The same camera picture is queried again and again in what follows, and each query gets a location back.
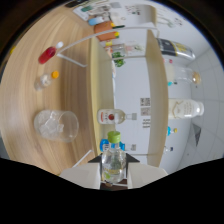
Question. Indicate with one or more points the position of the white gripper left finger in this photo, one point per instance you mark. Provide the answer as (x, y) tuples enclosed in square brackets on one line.
[(81, 175)]

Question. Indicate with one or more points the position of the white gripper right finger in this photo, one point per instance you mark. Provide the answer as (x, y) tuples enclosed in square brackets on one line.
[(146, 173)]

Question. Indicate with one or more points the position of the clear bottle green cap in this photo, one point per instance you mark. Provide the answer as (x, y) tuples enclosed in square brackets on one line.
[(114, 160)]

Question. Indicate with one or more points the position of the clear bottle orange cap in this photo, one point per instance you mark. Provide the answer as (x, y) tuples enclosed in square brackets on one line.
[(45, 81)]

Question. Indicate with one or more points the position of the red liquid bottle white cap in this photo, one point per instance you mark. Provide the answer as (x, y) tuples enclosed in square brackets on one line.
[(48, 55)]

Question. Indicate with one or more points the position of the light blue cup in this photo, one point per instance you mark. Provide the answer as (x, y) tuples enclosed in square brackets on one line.
[(96, 21)]

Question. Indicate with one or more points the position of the small clear bottle blue cap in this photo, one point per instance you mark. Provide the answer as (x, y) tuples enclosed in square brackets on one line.
[(169, 149)]

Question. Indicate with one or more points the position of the small light blue bottle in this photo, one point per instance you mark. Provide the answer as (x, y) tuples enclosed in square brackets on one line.
[(172, 130)]

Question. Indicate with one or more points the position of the clear glass with ice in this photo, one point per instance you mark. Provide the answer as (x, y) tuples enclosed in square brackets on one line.
[(55, 126)]

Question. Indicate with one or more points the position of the clear bottle red label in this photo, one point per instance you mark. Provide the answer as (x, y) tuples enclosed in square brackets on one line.
[(111, 116)]

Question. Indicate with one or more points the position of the large white bottle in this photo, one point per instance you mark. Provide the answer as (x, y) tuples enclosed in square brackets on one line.
[(185, 108)]

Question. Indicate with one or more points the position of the two-tier wooden shelf rack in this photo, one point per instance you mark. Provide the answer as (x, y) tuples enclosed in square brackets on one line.
[(100, 93)]

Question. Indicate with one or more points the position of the teal liquid bottle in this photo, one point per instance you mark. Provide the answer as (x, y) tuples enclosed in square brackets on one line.
[(170, 83)]

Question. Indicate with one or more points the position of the glass jar cork lid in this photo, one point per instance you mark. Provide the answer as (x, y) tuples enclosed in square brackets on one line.
[(183, 75)]

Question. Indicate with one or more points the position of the small pink bottle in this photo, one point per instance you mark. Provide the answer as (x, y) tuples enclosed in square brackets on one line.
[(169, 61)]

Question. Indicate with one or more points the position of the green potted plant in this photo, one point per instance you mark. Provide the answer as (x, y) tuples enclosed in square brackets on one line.
[(118, 59)]

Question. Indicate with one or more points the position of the bottle with black yellow label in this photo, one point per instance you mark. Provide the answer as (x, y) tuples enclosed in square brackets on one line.
[(175, 49)]

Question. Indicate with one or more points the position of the wooden wall shelf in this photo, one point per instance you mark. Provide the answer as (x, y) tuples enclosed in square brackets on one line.
[(146, 15)]

